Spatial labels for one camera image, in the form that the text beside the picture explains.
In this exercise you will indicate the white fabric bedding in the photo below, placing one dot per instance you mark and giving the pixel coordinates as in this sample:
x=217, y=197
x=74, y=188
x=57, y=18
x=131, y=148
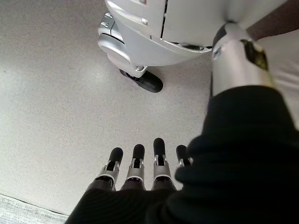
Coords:
x=286, y=60

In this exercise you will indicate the silver robot leg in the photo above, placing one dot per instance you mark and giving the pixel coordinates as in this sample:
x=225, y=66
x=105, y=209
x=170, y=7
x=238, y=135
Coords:
x=177, y=21

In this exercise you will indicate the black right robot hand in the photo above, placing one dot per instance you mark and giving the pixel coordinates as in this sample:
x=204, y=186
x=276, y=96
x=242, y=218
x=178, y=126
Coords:
x=238, y=163

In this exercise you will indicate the grey woven rug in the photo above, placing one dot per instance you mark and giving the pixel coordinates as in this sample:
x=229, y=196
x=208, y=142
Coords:
x=21, y=211

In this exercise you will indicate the black caster wheel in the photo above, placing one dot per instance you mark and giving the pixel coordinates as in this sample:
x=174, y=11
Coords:
x=149, y=81

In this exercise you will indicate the brown wooden furniture edge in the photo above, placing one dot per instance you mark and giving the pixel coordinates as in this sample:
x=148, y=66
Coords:
x=273, y=21

